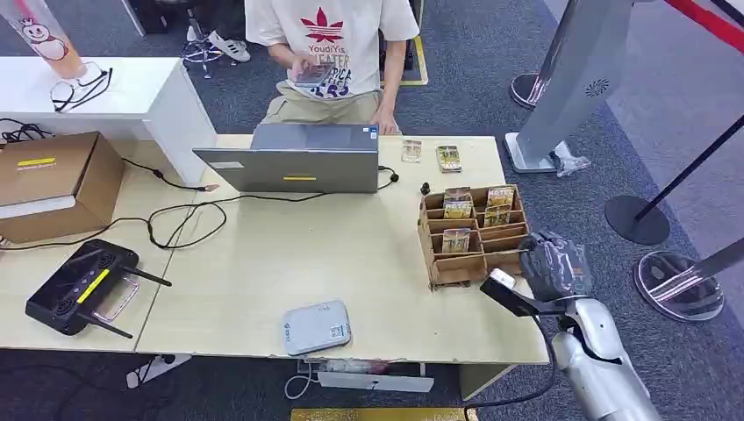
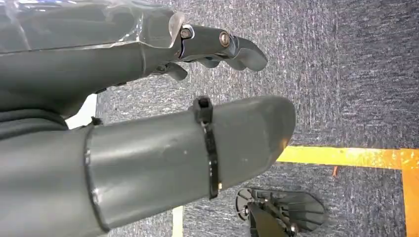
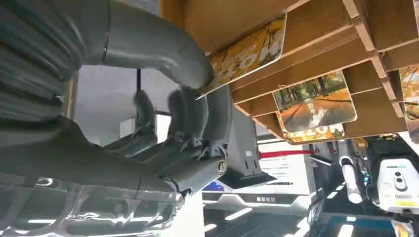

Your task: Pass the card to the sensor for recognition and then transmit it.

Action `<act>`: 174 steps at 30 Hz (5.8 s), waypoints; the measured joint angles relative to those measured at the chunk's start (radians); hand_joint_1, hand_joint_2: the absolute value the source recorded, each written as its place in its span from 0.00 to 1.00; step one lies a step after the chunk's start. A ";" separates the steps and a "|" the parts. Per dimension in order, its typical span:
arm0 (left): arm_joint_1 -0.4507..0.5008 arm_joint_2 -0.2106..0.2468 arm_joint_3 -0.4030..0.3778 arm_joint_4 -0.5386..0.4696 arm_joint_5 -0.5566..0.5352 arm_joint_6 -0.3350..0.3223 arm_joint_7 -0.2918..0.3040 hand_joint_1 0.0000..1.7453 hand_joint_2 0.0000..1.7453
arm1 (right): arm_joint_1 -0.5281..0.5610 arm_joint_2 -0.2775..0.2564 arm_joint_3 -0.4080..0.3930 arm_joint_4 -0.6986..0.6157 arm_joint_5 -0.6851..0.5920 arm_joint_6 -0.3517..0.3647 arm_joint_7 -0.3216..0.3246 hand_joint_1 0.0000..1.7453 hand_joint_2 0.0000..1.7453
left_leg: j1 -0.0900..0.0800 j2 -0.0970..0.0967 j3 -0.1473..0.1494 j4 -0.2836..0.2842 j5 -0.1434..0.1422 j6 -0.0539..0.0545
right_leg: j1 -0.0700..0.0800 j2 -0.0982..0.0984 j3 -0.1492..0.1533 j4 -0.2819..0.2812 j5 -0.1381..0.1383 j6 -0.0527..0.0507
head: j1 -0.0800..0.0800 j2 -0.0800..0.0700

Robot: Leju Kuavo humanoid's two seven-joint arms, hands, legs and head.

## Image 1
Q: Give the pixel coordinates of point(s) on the white flat device box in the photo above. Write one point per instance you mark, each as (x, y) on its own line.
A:
(317, 328)

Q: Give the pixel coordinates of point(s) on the silver kiosk stand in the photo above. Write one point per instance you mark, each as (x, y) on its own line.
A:
(575, 81)

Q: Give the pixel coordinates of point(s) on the person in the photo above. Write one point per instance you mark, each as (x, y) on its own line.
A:
(331, 35)

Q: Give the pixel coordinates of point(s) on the wooden card box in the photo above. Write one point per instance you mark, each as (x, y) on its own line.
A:
(459, 270)

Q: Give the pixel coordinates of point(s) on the chrome chair base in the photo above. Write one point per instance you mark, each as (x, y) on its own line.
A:
(200, 52)

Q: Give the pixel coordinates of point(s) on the red barrier belt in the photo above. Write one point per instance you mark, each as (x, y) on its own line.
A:
(706, 20)

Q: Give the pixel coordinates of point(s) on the chrome stanchion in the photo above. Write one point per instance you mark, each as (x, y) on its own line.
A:
(677, 285)

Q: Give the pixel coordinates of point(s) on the gold card stack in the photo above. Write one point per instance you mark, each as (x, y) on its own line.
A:
(449, 159)

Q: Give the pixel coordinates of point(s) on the small black knob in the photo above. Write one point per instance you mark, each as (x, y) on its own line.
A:
(425, 189)

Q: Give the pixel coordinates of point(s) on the person's right hand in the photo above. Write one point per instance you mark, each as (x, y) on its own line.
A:
(297, 64)

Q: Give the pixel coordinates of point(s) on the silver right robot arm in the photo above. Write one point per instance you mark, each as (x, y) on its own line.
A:
(604, 366)

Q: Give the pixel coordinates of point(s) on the clear phone case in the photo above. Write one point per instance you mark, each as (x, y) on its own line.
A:
(129, 299)

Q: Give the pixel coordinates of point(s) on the gold printed card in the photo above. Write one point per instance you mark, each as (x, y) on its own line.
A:
(456, 241)
(501, 196)
(458, 210)
(497, 215)

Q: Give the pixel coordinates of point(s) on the white shoe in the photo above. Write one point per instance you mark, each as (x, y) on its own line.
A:
(229, 47)

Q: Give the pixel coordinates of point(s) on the white cabinet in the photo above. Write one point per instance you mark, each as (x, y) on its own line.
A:
(145, 93)

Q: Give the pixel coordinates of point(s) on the person's left hand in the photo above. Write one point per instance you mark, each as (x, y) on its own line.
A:
(385, 122)

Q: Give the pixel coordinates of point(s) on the black stanchion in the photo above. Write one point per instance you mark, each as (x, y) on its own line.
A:
(636, 221)

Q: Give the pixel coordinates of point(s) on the gold floor plate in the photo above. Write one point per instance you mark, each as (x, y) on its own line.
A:
(378, 415)

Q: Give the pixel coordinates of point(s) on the chrome stanchion base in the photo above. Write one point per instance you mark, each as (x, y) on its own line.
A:
(526, 90)

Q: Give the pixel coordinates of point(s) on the black-framed glasses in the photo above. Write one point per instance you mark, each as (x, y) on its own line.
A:
(64, 93)

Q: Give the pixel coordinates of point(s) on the cardboard box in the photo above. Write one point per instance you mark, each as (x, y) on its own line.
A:
(52, 186)

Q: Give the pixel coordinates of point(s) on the black router with antennas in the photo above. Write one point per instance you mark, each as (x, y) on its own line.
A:
(70, 290)

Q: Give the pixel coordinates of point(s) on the snowman print cup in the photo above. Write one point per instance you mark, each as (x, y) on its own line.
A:
(46, 40)

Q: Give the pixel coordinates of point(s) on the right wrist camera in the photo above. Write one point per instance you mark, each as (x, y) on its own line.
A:
(505, 290)

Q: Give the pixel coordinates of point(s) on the clear plastic bag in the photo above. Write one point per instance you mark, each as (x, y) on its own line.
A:
(569, 162)

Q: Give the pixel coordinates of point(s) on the grey laptop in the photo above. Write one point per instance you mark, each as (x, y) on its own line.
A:
(290, 168)

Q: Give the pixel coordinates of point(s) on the smartphone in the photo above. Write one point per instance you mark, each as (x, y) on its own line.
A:
(317, 75)

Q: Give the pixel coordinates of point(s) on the white power strip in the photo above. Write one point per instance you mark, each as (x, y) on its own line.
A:
(154, 371)

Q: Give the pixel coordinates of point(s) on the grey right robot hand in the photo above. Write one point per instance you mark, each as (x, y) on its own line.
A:
(552, 264)

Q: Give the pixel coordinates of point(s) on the clear sleeved card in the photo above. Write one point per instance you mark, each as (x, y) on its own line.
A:
(411, 151)

